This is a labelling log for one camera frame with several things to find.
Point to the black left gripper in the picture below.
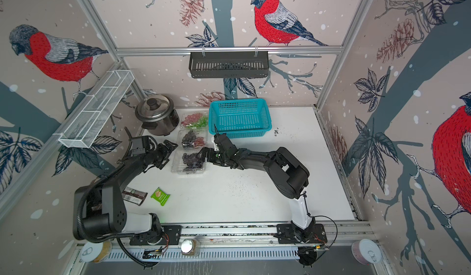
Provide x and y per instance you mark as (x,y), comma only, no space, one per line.
(167,144)

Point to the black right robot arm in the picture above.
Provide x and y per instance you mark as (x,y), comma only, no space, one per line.
(287,173)

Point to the red grape bunch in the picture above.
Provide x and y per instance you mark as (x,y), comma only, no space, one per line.
(189,119)
(199,142)

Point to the teal plastic basket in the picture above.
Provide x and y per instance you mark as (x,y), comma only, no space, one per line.
(240,118)

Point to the black hanging wire basket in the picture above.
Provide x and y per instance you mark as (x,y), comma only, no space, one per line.
(247,64)

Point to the white wire shelf basket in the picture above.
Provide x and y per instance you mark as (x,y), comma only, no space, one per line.
(99,105)

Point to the stainless steel rice cooker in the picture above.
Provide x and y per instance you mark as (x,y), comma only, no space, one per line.
(157,115)

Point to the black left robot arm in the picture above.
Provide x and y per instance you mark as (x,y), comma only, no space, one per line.
(99,209)

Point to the green grape bunch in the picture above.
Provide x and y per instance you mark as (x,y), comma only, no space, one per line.
(202,123)

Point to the clear plastic clamshell container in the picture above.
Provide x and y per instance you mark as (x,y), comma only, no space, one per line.
(205,113)

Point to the small silver round can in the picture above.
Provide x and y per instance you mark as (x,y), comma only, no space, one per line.
(188,247)

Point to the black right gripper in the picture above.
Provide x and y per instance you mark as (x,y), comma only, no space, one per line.
(211,158)

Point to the brown snack bar wrapper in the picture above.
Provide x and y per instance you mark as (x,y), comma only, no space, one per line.
(134,196)

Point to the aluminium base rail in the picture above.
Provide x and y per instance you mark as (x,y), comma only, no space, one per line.
(240,241)

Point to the dark purple grape bunch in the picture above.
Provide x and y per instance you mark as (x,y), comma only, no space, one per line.
(191,162)

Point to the green snack packet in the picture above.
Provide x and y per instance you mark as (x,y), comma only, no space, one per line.
(160,196)

